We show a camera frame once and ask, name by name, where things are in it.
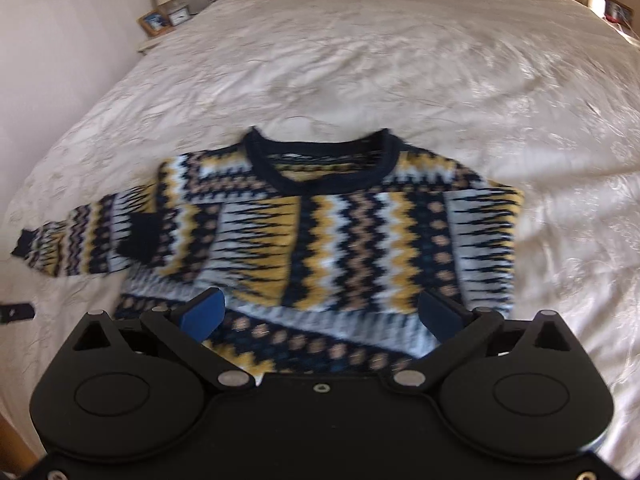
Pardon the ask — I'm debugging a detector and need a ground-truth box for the wooden photo frame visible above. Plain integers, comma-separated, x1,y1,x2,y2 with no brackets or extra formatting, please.
137,9,174,37

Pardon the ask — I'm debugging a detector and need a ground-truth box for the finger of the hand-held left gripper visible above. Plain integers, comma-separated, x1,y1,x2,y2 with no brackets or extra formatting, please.
0,301,36,325

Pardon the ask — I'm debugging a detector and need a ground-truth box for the white nightstand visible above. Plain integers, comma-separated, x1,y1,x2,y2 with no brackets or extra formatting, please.
137,10,201,54

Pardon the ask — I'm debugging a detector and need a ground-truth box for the navy yellow white patterned sweater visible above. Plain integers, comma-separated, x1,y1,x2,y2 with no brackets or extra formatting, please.
11,127,525,387

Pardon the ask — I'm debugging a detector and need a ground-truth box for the wooden bed frame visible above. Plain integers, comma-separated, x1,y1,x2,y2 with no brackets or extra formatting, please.
0,414,42,480

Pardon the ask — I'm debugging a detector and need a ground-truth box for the cream embroidered bedspread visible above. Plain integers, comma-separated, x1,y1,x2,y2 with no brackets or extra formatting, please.
0,0,640,480

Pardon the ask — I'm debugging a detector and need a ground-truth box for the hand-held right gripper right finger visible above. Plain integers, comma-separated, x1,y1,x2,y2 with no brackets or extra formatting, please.
390,291,571,393

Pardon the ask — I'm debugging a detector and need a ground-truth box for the dark picture frame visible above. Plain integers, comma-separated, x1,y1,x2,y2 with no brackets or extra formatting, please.
602,0,635,25

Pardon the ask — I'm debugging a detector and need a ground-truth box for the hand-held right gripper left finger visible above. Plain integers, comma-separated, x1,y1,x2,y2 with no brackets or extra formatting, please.
72,287,251,393

